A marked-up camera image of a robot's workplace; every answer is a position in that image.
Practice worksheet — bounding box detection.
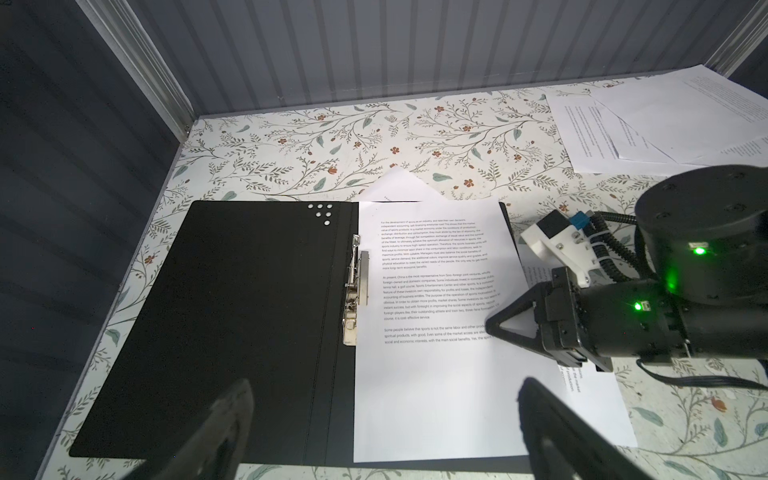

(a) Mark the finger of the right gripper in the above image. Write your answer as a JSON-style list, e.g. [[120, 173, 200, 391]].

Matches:
[[485, 282, 554, 360]]

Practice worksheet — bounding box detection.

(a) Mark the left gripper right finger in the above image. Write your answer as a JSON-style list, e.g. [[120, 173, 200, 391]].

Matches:
[[518, 377, 651, 480]]

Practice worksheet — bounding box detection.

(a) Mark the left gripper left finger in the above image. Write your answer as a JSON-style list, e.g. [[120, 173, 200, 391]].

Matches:
[[126, 379, 254, 479]]

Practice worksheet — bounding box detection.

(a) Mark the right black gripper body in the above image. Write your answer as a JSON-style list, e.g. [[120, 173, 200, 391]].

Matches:
[[536, 268, 690, 372]]

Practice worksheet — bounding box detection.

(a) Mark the printed paper sheet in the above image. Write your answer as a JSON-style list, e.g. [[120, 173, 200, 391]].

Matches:
[[517, 240, 638, 448], [355, 166, 445, 202]]

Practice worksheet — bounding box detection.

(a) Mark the teal black clip folder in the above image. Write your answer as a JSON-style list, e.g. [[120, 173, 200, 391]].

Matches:
[[68, 199, 535, 475]]

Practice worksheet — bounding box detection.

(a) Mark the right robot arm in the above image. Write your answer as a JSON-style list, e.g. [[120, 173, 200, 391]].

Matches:
[[485, 165, 767, 371]]

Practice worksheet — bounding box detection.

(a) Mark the paper stack far corner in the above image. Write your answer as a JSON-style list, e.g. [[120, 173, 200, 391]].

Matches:
[[547, 65, 767, 177]]

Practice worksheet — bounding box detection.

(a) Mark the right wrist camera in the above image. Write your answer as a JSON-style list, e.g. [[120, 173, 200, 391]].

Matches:
[[520, 210, 600, 288]]

